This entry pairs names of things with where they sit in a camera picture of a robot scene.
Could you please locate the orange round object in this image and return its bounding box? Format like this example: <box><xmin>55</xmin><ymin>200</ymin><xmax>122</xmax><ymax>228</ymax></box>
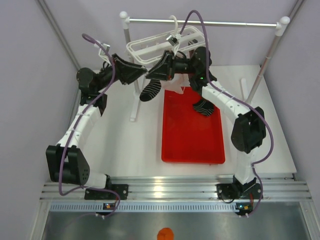
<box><xmin>156</xmin><ymin>227</ymin><xmax>175</xmax><ymax>240</ymax></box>

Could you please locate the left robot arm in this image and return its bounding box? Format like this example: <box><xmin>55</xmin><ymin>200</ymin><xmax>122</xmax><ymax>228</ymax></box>
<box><xmin>45</xmin><ymin>53</ymin><xmax>147</xmax><ymax>199</ymax></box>

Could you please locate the aluminium mounting rail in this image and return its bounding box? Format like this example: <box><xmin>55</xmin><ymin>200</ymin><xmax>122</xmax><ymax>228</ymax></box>
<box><xmin>39</xmin><ymin>174</ymin><xmax>313</xmax><ymax>201</ymax></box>

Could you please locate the black striped sock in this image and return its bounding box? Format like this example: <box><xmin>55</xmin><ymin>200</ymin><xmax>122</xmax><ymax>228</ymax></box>
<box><xmin>139</xmin><ymin>79</ymin><xmax>162</xmax><ymax>102</ymax></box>
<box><xmin>192</xmin><ymin>98</ymin><xmax>215</xmax><ymax>117</ymax></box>

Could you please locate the white drying rack frame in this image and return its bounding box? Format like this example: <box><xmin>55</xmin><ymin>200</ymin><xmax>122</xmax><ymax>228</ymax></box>
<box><xmin>119</xmin><ymin>10</ymin><xmax>292</xmax><ymax>103</ymax></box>

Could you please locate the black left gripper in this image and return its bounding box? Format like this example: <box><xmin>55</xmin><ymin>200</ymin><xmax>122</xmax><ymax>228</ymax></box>
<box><xmin>95</xmin><ymin>52</ymin><xmax>147</xmax><ymax>92</ymax></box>

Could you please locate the white clip sock hanger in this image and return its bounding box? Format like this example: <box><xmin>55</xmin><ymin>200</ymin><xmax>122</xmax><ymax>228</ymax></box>
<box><xmin>126</xmin><ymin>15</ymin><xmax>206</xmax><ymax>66</ymax></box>

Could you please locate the pale pink sock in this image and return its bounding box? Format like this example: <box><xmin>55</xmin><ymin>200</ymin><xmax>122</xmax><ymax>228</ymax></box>
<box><xmin>161</xmin><ymin>74</ymin><xmax>189</xmax><ymax>95</ymax></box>

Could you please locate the white rack base foot left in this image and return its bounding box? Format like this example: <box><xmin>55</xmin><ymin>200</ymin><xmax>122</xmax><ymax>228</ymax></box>
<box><xmin>129</xmin><ymin>76</ymin><xmax>145</xmax><ymax>122</ymax></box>

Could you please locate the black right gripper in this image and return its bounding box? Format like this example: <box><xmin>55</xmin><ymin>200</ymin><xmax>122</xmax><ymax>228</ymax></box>
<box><xmin>146</xmin><ymin>51</ymin><xmax>198</xmax><ymax>83</ymax></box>

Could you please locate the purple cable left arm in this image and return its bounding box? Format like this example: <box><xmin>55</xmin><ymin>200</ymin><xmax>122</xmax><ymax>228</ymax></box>
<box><xmin>58</xmin><ymin>32</ymin><xmax>122</xmax><ymax>197</ymax></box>

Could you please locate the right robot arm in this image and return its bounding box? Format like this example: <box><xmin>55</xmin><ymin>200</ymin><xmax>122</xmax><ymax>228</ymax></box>
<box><xmin>146</xmin><ymin>46</ymin><xmax>267</xmax><ymax>199</ymax></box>

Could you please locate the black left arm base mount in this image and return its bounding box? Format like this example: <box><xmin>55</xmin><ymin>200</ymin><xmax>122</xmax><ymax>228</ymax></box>
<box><xmin>84</xmin><ymin>184</ymin><xmax>129</xmax><ymax>200</ymax></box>

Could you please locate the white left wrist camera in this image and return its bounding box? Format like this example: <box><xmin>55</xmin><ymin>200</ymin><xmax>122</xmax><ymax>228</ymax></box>
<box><xmin>94</xmin><ymin>41</ymin><xmax>111</xmax><ymax>64</ymax></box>

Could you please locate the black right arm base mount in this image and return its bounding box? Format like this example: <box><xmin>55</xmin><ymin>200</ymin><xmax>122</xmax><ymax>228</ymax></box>
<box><xmin>216</xmin><ymin>183</ymin><xmax>263</xmax><ymax>204</ymax></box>

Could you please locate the red plastic tray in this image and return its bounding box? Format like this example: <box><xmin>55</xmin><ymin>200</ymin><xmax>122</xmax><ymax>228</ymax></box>
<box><xmin>161</xmin><ymin>87</ymin><xmax>226</xmax><ymax>165</ymax></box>

